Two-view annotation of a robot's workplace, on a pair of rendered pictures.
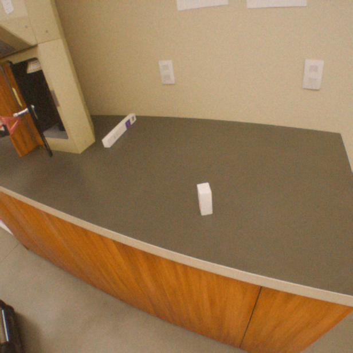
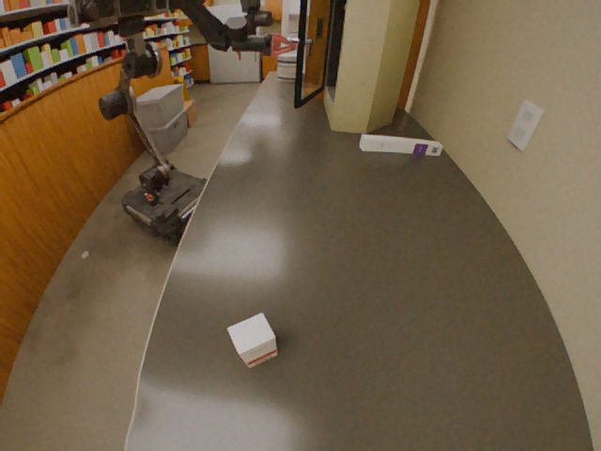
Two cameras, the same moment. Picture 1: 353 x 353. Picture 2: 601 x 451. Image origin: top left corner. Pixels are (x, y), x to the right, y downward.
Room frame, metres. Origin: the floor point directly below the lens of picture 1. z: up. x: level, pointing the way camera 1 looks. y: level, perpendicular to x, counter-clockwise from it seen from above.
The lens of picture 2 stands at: (0.41, -0.14, 1.23)
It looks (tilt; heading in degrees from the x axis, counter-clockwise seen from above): 46 degrees down; 56
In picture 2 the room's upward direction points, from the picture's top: 5 degrees clockwise
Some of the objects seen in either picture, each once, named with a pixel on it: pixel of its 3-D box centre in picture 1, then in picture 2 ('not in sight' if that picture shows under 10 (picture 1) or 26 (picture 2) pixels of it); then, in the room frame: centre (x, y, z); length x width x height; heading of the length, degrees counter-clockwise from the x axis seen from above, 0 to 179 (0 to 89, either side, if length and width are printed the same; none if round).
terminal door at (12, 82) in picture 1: (24, 108); (315, 43); (0.90, 0.58, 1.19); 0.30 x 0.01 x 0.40; 39
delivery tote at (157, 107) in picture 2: not in sight; (160, 105); (0.35, 2.82, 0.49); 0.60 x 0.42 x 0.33; 60
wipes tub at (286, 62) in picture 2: not in sight; (288, 67); (1.10, 1.11, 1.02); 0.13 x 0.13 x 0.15
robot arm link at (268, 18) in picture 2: not in sight; (258, 13); (0.84, 0.94, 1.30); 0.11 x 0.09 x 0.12; 123
